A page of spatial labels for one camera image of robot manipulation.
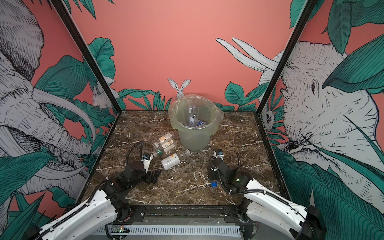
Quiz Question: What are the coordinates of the green cap small bottle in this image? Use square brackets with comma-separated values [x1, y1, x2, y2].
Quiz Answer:
[152, 142, 164, 158]

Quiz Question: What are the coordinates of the beige label small bottle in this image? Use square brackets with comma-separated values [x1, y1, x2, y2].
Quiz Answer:
[162, 138, 176, 153]

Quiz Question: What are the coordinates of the orange label small bottle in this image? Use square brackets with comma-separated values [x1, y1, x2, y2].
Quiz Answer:
[158, 132, 175, 145]

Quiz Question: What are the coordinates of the blue label bottle white cap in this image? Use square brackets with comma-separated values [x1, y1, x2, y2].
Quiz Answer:
[197, 121, 207, 128]

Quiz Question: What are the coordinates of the crushed clear bottle white cap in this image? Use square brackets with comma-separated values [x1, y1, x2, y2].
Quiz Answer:
[188, 106, 198, 128]

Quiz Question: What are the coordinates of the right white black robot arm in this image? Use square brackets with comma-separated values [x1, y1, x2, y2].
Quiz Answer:
[209, 156, 327, 240]

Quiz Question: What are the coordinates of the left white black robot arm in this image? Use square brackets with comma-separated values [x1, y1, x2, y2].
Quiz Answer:
[23, 162, 161, 240]

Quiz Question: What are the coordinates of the green mesh waste bin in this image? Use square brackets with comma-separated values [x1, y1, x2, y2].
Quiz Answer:
[175, 99, 220, 154]

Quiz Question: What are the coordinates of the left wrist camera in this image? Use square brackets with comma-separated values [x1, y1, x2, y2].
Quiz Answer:
[142, 153, 154, 172]

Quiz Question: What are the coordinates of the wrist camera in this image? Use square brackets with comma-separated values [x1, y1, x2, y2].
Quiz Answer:
[213, 149, 224, 160]
[142, 153, 154, 172]

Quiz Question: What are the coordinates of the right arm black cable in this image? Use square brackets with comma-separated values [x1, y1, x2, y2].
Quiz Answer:
[209, 149, 307, 223]

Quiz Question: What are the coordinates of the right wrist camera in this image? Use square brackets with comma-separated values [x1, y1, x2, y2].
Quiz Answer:
[213, 149, 224, 160]

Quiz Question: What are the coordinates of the black front mounting rail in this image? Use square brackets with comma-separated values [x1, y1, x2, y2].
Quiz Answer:
[114, 203, 251, 223]

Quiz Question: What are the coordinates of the white slotted cable duct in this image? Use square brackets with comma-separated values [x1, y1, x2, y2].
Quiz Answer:
[108, 225, 242, 238]

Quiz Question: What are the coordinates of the left black frame post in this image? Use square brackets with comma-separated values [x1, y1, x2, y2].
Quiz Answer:
[49, 0, 123, 114]

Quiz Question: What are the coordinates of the black frame post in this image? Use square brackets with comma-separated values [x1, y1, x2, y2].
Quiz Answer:
[255, 0, 319, 115]
[49, 0, 123, 114]

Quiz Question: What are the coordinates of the right black frame post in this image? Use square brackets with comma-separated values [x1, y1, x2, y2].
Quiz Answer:
[255, 0, 319, 115]

